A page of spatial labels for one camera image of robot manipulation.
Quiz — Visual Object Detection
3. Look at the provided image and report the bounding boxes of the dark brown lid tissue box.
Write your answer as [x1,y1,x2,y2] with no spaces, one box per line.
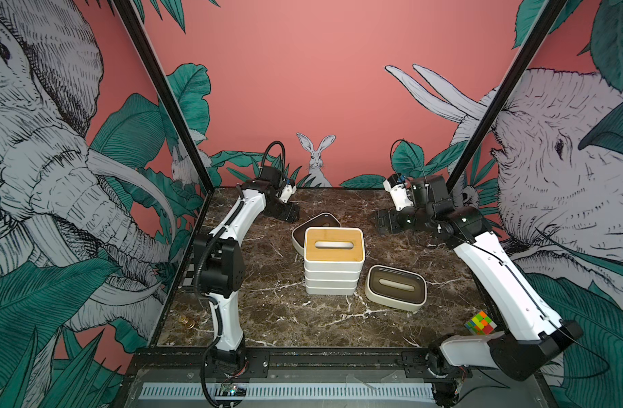
[291,212,341,256]
[364,265,427,313]

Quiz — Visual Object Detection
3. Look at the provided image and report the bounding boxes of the wood lid white tissue box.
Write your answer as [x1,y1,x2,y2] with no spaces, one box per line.
[304,227,366,271]

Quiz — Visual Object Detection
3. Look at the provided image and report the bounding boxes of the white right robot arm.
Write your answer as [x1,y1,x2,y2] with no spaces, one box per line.
[375,204,583,381]

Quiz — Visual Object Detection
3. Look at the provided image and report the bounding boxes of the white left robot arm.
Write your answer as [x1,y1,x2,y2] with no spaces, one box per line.
[193,166,299,353]

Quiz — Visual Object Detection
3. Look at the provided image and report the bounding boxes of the colourful puzzle cube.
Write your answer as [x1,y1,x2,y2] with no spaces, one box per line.
[465,310,497,335]

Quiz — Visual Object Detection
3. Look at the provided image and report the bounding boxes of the small circuit board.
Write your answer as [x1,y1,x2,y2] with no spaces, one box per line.
[219,384,247,398]

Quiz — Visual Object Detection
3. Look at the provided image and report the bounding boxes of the black corrugated cable conduit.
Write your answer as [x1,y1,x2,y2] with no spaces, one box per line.
[192,139,288,408]

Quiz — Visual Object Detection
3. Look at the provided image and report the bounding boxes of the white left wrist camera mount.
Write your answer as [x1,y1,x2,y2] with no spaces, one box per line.
[278,184,297,204]

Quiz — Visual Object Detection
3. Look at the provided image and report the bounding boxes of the white slotted cable duct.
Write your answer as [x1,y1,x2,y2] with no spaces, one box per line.
[138,382,435,403]

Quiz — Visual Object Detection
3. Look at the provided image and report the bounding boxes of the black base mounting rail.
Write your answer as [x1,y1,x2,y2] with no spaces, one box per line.
[127,347,474,382]

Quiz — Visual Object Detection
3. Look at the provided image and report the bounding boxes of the black left frame post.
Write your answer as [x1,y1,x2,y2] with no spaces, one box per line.
[113,0,214,195]

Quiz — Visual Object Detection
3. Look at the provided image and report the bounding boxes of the black frame post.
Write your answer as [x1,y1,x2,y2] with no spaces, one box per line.
[113,0,214,195]
[447,0,566,193]

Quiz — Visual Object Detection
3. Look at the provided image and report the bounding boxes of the black right frame post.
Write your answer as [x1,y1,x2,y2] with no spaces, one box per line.
[447,0,566,193]

